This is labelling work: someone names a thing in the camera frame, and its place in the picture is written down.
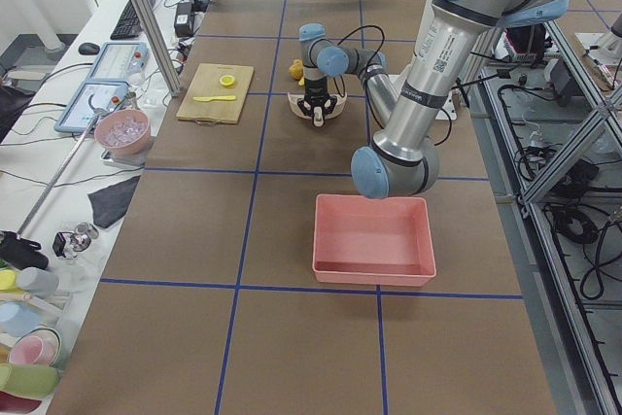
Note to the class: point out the aluminium frame post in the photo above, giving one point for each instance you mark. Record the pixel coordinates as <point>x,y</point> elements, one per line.
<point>159,50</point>

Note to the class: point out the dark grey cloth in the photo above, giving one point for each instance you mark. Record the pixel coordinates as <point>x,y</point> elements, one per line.
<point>110,204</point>

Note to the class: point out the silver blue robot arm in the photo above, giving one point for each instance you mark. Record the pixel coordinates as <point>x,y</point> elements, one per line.
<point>401,159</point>

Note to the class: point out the upper blue teach pendant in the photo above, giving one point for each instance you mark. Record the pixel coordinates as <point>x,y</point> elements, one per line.
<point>92,97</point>

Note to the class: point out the bamboo cutting board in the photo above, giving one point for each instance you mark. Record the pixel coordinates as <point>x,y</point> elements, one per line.
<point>205,82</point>

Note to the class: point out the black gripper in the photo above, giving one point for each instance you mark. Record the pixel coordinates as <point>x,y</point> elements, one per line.
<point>316,89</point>

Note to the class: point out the yellow plastic knife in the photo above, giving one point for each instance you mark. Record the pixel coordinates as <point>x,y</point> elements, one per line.
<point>215,98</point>

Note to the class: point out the yellow lemon slice toy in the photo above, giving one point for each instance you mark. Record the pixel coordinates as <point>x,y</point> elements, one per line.
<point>227,80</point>

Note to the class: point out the pink plastic bin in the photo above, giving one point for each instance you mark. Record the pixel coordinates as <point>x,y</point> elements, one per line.
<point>362,241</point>

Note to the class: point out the black computer mouse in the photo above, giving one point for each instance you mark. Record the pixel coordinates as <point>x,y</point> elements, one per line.
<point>88,48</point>

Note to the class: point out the yellow toy corn cob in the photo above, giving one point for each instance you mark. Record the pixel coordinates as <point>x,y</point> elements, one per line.
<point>296,69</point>

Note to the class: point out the black keyboard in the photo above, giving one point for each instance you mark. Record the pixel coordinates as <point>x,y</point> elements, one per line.
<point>128,25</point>

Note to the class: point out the pink bowl with ice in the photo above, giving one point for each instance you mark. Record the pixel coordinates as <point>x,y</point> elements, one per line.
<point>124,133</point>

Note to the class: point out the beige plastic dustpan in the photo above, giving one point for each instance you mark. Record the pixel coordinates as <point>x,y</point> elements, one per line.
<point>292,100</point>

